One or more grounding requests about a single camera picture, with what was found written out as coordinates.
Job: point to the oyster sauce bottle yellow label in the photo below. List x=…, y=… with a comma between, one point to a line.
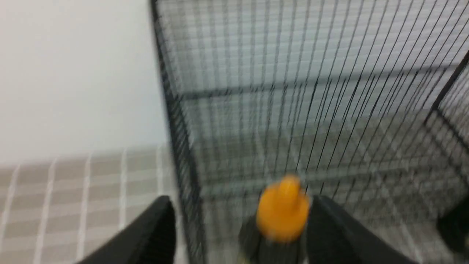
x=274, y=234

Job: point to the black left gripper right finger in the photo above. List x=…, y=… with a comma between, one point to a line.
x=333, y=236

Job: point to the grey grid tablecloth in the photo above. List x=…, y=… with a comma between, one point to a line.
x=61, y=211

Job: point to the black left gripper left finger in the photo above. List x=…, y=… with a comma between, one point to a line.
x=151, y=238

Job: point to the black wire mesh shelf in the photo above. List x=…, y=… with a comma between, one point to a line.
x=365, y=100

